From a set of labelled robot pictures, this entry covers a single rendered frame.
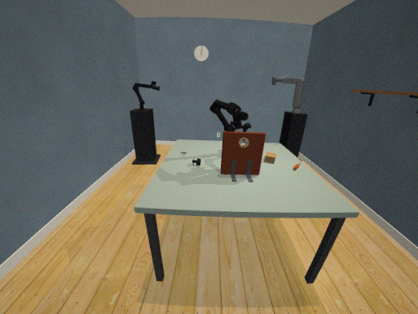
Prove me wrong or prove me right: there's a brown wooden door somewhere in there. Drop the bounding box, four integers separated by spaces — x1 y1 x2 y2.
221 131 266 175

